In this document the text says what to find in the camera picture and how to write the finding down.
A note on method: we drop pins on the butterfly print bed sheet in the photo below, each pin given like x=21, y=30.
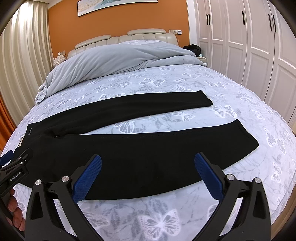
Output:
x=180, y=214

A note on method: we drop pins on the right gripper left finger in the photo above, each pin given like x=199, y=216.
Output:
x=42, y=219

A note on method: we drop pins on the orange curtain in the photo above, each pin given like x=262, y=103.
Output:
x=7, y=126

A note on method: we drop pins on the framed wall painting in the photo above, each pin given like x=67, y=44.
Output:
x=88, y=6

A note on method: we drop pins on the white nightstand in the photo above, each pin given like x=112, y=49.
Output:
x=204, y=60

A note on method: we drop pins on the black bag on nightstand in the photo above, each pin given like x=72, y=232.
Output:
x=194, y=48

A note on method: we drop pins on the bedside decorative lamp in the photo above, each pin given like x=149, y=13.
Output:
x=59, y=59

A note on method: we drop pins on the person's left hand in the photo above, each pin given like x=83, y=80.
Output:
x=18, y=221

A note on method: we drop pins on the black pants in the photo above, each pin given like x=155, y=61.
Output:
x=133, y=165

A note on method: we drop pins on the cream curtain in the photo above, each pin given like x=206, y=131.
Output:
x=26, y=58

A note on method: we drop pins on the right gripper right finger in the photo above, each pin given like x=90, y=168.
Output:
x=253, y=219

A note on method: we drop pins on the grey duvet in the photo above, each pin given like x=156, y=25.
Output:
x=107, y=60

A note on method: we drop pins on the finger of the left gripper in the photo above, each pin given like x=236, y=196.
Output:
x=6, y=158
x=21, y=160

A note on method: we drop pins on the cream leather headboard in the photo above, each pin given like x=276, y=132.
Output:
x=139, y=34

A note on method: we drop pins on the wall switch panel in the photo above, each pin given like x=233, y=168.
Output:
x=176, y=32

